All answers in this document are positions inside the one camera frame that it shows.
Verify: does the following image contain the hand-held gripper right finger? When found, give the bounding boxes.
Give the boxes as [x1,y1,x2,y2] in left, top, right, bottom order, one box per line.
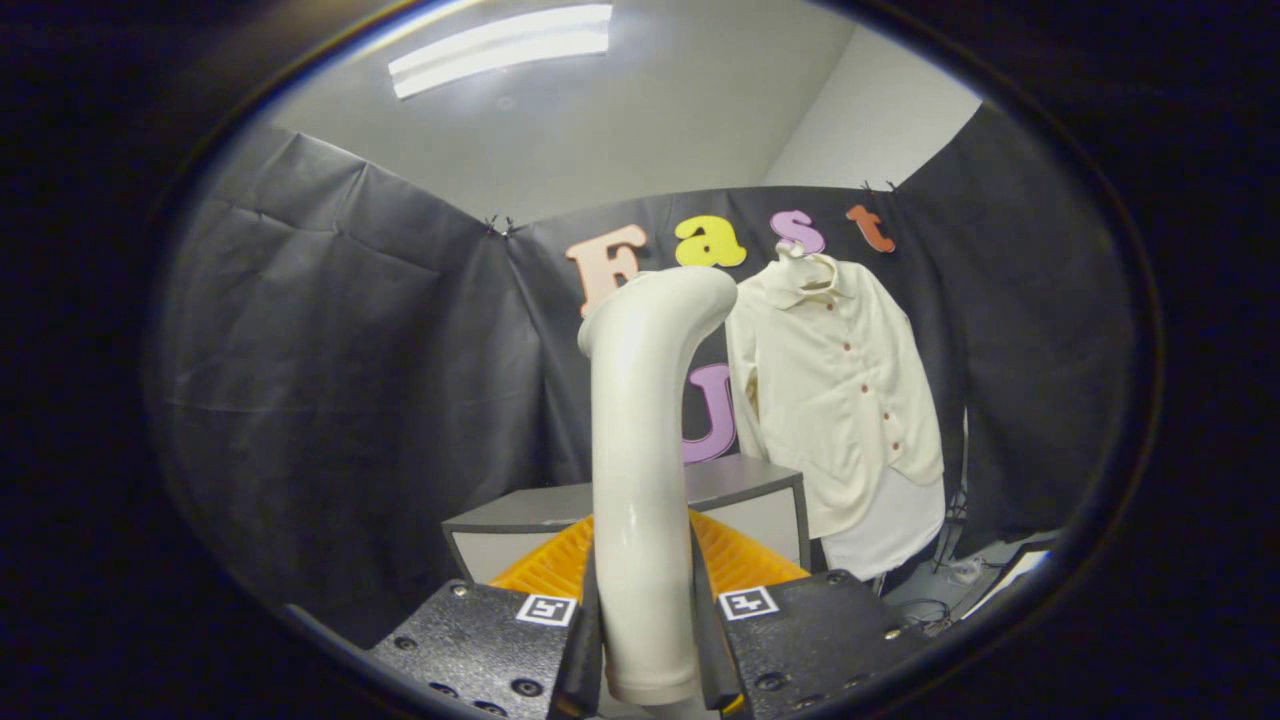
[688,508,931,717]

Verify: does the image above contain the white garment steamer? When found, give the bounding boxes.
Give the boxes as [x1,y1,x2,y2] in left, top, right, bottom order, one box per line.
[577,266,739,706]

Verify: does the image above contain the grey cabinet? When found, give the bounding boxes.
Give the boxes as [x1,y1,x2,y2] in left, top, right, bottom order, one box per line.
[442,455,811,591]

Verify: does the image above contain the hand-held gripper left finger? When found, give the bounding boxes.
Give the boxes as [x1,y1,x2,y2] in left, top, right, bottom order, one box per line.
[368,512,603,720]

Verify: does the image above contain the cream button shirt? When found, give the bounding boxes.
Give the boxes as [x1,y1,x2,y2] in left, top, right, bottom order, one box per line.
[725,250,946,541]

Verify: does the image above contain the white garment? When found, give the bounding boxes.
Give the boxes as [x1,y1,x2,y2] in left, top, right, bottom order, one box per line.
[820,465,946,581]

